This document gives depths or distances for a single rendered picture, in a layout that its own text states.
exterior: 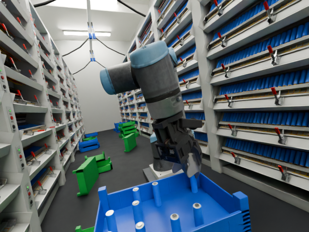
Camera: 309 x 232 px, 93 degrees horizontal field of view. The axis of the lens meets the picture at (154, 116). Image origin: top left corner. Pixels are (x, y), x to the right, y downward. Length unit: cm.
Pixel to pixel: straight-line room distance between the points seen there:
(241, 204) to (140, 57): 35
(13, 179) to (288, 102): 130
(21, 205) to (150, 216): 70
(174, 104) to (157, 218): 28
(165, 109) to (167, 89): 4
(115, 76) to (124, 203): 37
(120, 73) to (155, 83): 17
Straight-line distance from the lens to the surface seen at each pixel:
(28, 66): 169
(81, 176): 133
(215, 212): 45
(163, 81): 33
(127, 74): 46
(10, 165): 96
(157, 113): 34
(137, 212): 40
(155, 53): 33
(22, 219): 103
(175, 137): 38
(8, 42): 124
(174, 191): 52
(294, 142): 95
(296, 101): 90
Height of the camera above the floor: 60
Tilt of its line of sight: 4 degrees down
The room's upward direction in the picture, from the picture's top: 9 degrees counter-clockwise
